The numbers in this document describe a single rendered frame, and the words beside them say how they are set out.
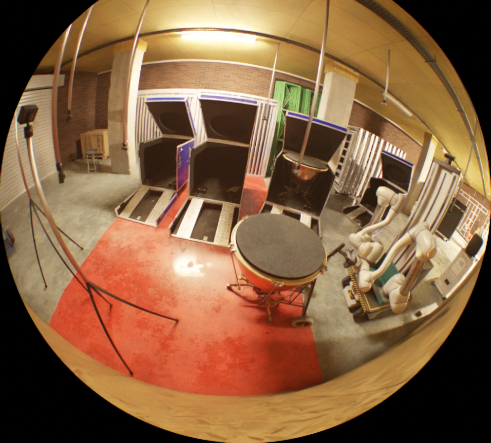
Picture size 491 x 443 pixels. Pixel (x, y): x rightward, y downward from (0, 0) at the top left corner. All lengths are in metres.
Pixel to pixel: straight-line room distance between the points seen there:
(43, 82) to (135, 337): 6.00
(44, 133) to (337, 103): 7.76
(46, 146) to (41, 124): 0.72
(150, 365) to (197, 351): 0.42
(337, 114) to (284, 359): 4.07
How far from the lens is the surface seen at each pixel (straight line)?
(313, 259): 1.15
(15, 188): 5.99
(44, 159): 6.34
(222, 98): 2.52
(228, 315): 1.65
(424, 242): 1.32
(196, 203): 2.65
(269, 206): 2.97
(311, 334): 1.82
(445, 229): 8.21
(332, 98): 3.88
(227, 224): 2.36
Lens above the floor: 1.54
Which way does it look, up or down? 28 degrees down
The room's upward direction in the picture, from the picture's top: 11 degrees clockwise
